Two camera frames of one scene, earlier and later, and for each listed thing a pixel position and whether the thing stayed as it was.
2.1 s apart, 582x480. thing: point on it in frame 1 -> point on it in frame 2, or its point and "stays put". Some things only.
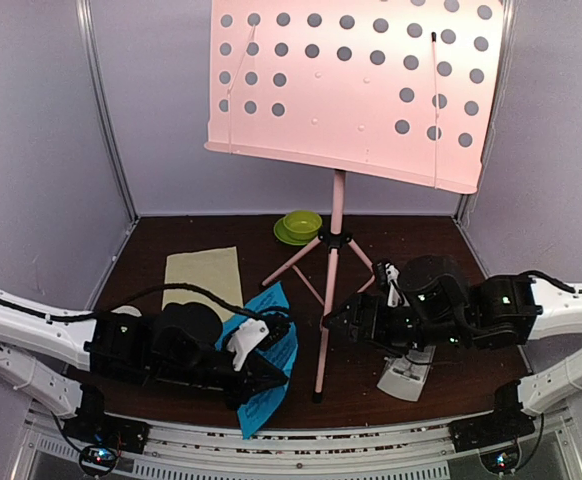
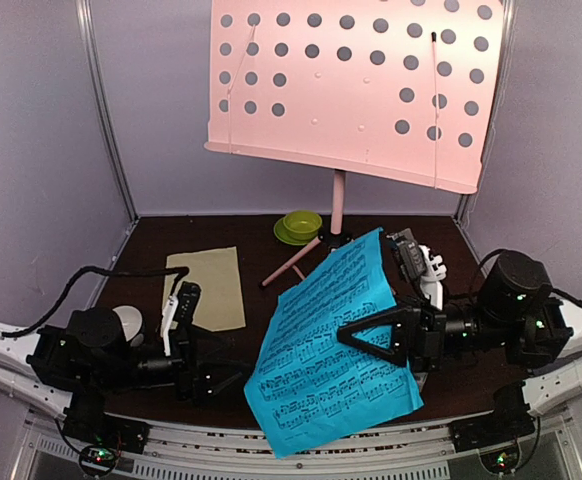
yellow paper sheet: (216, 270) stays put
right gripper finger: (344, 316) -> (399, 351)
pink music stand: (395, 88) stays put
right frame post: (508, 25) stays put
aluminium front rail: (557, 450) stays put
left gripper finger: (234, 401) -> (218, 387)
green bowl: (302, 224) stays put
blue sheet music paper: (281, 356) -> (308, 385)
